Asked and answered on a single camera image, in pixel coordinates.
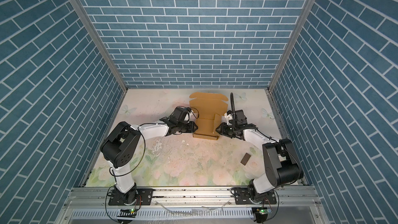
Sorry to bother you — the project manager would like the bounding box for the brown cardboard box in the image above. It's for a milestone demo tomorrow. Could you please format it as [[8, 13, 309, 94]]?
[[189, 92, 228, 140]]

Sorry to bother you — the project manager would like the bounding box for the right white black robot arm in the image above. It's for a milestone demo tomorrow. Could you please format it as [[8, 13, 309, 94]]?
[[216, 110, 304, 201]]

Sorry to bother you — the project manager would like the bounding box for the small brown cardboard piece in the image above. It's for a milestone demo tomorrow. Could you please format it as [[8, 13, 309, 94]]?
[[240, 153, 251, 166]]

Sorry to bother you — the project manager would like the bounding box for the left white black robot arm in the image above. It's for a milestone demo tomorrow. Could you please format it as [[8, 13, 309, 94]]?
[[100, 106, 199, 204]]

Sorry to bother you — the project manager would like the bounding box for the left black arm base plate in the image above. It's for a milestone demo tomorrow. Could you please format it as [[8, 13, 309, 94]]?
[[107, 187, 154, 206]]

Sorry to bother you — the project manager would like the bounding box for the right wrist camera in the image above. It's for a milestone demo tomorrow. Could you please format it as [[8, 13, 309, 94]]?
[[224, 113, 233, 125]]

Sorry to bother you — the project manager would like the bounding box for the right green circuit board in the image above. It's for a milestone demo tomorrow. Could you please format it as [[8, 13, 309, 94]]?
[[252, 207, 272, 215]]

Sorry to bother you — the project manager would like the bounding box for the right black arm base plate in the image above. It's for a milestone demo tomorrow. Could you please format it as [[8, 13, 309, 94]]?
[[230, 186, 277, 205]]

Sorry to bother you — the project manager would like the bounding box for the aluminium mounting rail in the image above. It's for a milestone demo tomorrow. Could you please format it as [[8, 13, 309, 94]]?
[[64, 185, 321, 208]]

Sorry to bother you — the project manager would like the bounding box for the white slotted cable duct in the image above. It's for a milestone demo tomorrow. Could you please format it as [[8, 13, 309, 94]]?
[[71, 207, 254, 220]]

